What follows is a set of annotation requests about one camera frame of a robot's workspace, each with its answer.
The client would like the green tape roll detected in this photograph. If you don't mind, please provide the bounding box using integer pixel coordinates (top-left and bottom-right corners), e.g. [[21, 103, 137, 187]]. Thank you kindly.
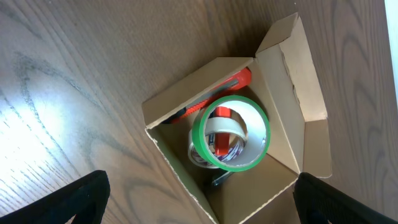
[[191, 95, 271, 172]]

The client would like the black gold correction tape dispenser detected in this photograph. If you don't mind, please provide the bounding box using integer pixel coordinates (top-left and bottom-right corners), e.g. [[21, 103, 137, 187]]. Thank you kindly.
[[211, 170, 233, 187]]

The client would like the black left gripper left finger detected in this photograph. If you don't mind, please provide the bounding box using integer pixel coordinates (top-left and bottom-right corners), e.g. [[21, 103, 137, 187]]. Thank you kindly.
[[1, 170, 110, 224]]

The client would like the small red black cutter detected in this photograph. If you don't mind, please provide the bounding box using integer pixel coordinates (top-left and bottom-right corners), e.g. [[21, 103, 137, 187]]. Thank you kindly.
[[215, 107, 231, 156]]

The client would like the red utility knife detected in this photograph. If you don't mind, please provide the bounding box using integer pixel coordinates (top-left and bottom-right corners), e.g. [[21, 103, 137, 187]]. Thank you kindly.
[[162, 67, 252, 124]]

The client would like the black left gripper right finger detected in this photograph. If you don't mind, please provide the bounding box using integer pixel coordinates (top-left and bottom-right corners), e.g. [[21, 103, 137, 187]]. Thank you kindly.
[[293, 172, 397, 224]]

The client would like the white clear tape roll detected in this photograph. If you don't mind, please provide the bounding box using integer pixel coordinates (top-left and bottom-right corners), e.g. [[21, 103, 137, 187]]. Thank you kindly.
[[188, 117, 247, 169]]

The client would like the cardboard box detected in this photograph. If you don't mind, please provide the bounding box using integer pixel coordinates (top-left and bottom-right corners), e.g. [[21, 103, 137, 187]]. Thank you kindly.
[[142, 14, 332, 223]]

